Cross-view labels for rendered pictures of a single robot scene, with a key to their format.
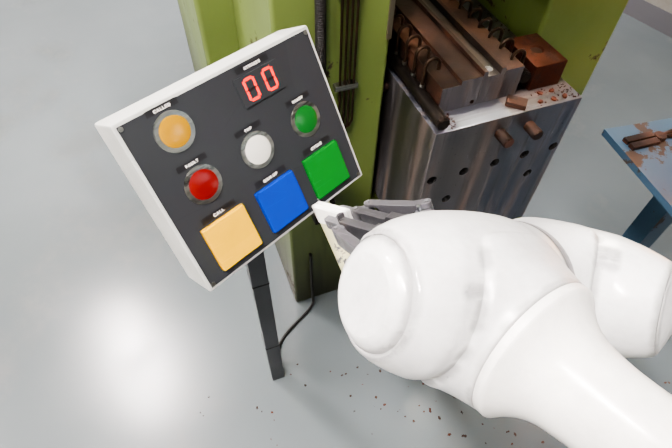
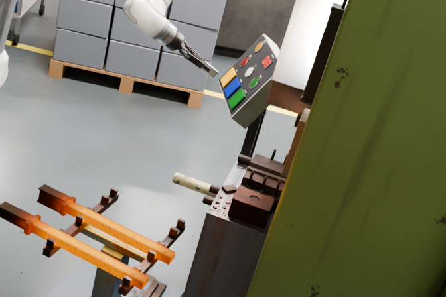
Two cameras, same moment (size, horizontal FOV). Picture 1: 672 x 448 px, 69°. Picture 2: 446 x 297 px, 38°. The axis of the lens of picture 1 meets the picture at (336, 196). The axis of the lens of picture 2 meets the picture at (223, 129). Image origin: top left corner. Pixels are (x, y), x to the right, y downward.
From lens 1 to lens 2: 268 cm
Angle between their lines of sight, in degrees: 87
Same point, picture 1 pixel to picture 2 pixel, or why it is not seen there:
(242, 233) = (227, 78)
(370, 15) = not seen: hidden behind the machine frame
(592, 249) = not seen: outside the picture
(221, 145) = (253, 60)
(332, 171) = (235, 100)
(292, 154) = (245, 84)
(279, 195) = (233, 84)
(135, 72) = not seen: outside the picture
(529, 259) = not seen: outside the picture
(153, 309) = not seen: hidden behind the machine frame
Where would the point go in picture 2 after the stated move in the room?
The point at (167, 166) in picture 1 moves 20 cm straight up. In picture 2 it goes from (251, 50) to (264, 4)
